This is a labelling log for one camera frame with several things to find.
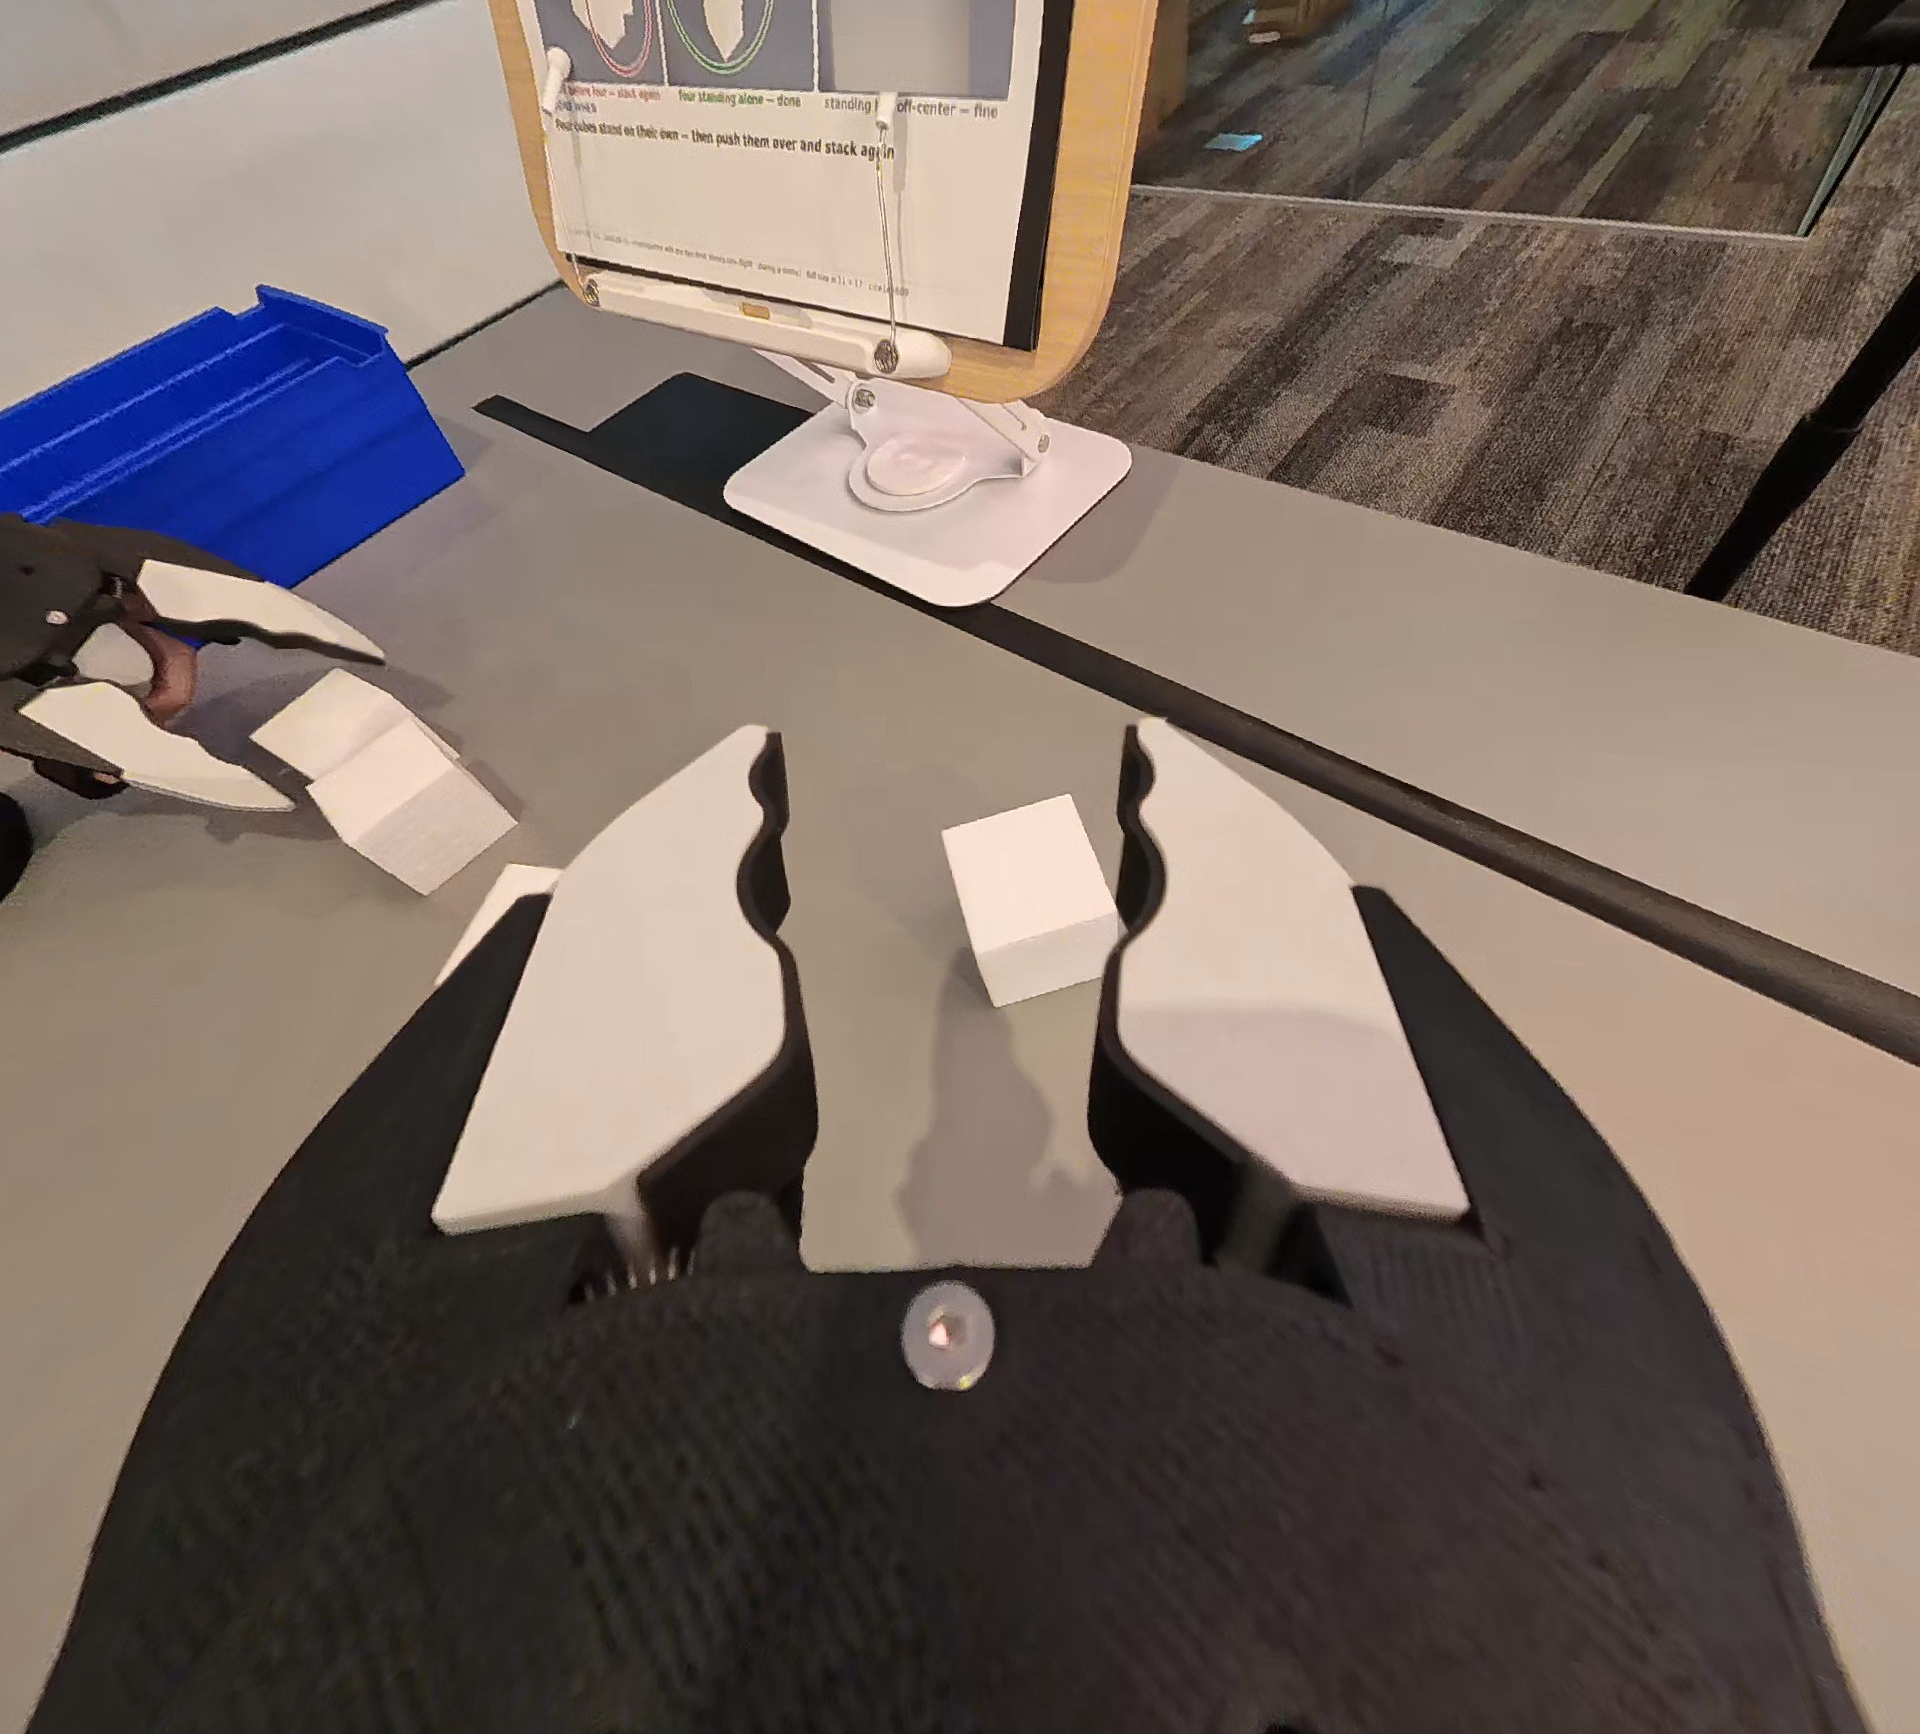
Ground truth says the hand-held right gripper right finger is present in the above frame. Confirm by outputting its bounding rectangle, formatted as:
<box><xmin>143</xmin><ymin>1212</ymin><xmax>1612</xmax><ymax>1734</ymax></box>
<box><xmin>1088</xmin><ymin>714</ymin><xmax>1476</xmax><ymax>1273</ymax></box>

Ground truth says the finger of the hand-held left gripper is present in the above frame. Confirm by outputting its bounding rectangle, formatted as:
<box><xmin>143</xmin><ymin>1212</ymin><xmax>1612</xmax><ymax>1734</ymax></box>
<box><xmin>13</xmin><ymin>681</ymin><xmax>298</xmax><ymax>814</ymax></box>
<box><xmin>133</xmin><ymin>559</ymin><xmax>388</xmax><ymax>669</ymax></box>

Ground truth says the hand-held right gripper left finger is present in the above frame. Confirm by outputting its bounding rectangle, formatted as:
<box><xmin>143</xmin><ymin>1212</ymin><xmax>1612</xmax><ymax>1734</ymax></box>
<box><xmin>432</xmin><ymin>722</ymin><xmax>822</xmax><ymax>1269</ymax></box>

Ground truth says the white foam cube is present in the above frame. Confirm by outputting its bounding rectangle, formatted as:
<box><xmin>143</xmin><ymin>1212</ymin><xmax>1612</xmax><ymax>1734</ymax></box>
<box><xmin>306</xmin><ymin>714</ymin><xmax>519</xmax><ymax>896</ymax></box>
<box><xmin>433</xmin><ymin>864</ymin><xmax>564</xmax><ymax>986</ymax></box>
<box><xmin>941</xmin><ymin>792</ymin><xmax>1122</xmax><ymax>1008</ymax></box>
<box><xmin>245</xmin><ymin>669</ymin><xmax>413</xmax><ymax>784</ymax></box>

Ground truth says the blue plastic bin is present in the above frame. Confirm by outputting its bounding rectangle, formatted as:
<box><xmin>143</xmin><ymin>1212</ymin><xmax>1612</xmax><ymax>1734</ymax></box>
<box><xmin>0</xmin><ymin>287</ymin><xmax>468</xmax><ymax>589</ymax></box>

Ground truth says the printed instruction sheet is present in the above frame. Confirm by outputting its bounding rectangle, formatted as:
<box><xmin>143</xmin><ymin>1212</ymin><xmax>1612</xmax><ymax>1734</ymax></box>
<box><xmin>480</xmin><ymin>0</ymin><xmax>1090</xmax><ymax>348</ymax></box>

